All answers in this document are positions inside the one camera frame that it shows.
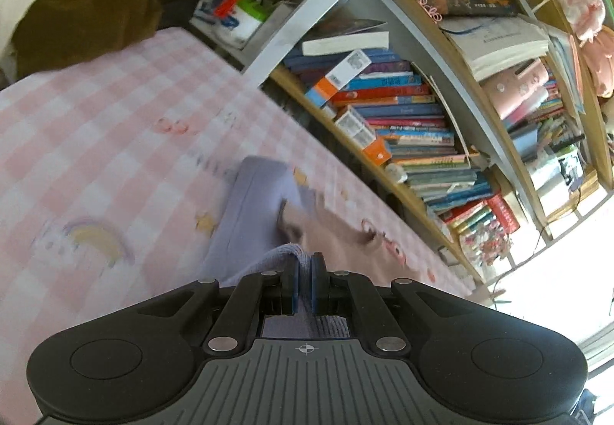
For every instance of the brown cloth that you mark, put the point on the brown cloth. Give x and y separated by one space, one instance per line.
86 17

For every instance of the tall orange and white box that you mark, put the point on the tall orange and white box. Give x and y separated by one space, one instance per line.
338 77

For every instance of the long orange and white box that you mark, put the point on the long orange and white box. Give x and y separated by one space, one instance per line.
364 134

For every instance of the pink checked printed blanket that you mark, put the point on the pink checked printed blanket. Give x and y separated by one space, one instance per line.
96 142

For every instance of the colourful bead ornament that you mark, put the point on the colourful bead ornament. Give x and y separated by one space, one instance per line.
484 240

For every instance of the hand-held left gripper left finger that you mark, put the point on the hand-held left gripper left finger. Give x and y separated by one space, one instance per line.
293 286

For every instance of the row of colourful books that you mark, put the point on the row of colourful books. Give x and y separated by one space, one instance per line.
412 127

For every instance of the white and green pen cup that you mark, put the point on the white and green pen cup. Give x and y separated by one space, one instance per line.
244 24

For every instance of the pink box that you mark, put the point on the pink box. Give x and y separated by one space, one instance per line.
515 86

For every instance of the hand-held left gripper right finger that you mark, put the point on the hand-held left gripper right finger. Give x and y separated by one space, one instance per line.
315 286

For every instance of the open white book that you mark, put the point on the open white book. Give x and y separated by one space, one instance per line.
499 43

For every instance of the pink and lavender sweater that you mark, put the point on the pink and lavender sweater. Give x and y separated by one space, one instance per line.
254 214

